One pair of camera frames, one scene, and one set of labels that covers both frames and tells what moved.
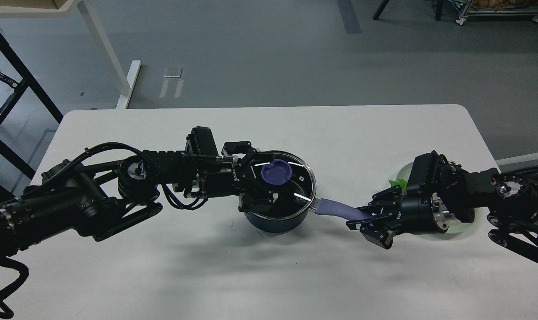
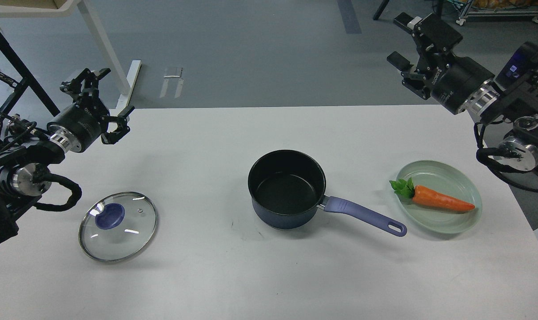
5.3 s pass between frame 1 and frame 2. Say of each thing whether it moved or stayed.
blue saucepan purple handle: stayed
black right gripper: moved
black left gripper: moved
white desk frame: stayed
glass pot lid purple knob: moved
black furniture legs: stayed
